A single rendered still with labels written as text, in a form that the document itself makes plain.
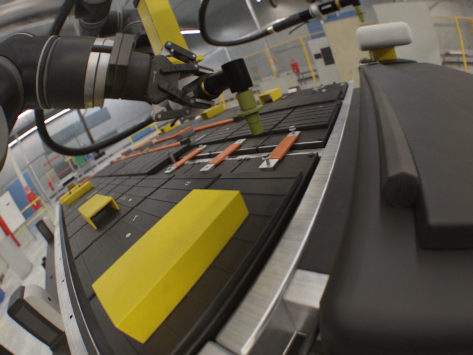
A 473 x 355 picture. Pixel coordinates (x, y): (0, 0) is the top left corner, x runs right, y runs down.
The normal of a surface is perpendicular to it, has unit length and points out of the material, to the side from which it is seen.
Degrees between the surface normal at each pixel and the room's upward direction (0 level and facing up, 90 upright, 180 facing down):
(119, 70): 143
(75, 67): 102
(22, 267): 90
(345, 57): 90
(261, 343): 90
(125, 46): 90
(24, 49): 74
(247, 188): 0
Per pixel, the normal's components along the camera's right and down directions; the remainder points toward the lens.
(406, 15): -0.53, 0.54
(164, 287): 0.78, -0.02
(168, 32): 0.60, 0.14
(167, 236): -0.35, -0.84
